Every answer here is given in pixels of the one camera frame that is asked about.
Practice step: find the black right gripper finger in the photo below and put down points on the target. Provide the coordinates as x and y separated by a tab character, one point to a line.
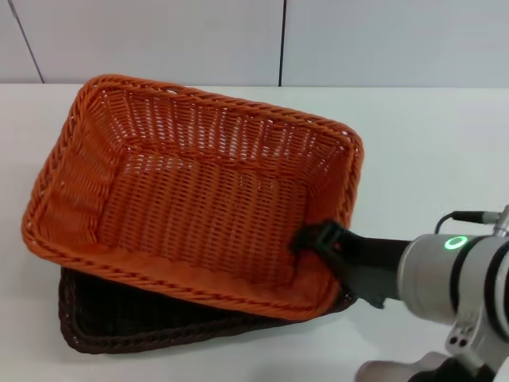
318	238

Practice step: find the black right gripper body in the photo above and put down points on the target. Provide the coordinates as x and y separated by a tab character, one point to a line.
370	266

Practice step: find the orange wicker basket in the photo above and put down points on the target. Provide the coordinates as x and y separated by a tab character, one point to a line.
187	199

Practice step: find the dark brown wicker basket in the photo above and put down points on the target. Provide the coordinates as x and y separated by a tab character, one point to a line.
119	330

